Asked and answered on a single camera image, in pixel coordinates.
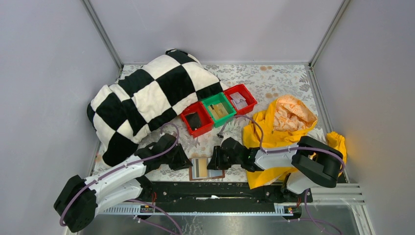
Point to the white cards in red bin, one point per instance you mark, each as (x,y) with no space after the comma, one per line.
(238,101)

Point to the floral table mat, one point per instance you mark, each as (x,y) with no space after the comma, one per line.
(266,84)

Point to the black white checkered blanket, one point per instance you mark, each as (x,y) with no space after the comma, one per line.
(125,112)

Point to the yellow raincoat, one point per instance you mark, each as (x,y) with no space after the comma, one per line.
(284,122)

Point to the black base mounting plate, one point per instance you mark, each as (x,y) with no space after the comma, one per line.
(214,197)

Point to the black card in red bin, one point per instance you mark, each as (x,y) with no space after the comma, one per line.
(194,121)

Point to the right red plastic bin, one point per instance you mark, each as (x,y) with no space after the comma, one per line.
(241,88)

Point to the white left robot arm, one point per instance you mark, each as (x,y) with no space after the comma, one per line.
(82,199)

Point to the gold cards in green bin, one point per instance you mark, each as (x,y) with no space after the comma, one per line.
(213,112)

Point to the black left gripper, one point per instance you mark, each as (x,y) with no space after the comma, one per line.
(176,155)

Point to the brown leather card holder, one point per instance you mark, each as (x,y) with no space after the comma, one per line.
(212,174)

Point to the left red plastic bin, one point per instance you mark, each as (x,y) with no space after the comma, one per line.
(207,122)

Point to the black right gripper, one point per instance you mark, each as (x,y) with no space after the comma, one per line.
(221,155)

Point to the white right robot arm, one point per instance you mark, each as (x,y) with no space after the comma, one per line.
(317,164)

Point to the red plastic bin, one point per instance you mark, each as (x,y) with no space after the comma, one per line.
(207,122)
(241,88)

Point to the green plastic bin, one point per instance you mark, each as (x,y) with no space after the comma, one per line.
(215,99)

